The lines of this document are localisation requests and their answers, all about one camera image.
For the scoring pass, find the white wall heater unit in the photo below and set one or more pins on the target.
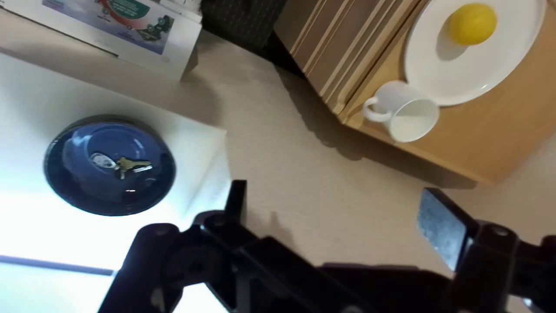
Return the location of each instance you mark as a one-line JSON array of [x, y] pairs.
[[182, 53]]

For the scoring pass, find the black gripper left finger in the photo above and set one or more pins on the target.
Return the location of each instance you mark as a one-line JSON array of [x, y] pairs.
[[173, 266]]

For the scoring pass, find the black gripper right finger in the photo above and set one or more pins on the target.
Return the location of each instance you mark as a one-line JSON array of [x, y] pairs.
[[443, 232]]

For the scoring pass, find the light wooden drawer cabinet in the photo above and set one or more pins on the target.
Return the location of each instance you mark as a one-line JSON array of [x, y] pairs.
[[497, 140]]

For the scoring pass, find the white round plate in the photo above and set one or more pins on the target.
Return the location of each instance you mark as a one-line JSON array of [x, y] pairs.
[[491, 70]]

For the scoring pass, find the dark blue bowl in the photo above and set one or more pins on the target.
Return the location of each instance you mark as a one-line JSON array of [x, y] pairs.
[[74, 174]]

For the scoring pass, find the yellow lemon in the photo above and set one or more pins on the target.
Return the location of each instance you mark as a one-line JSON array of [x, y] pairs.
[[470, 23]]

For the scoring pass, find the white ceramic mug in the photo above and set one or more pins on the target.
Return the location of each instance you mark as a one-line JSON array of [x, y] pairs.
[[399, 101]]

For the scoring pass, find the white window sill shelf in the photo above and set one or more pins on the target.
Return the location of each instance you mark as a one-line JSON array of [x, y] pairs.
[[34, 232]]

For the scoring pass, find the printed label sticker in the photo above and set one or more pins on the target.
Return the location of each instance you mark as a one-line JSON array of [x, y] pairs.
[[104, 20]]

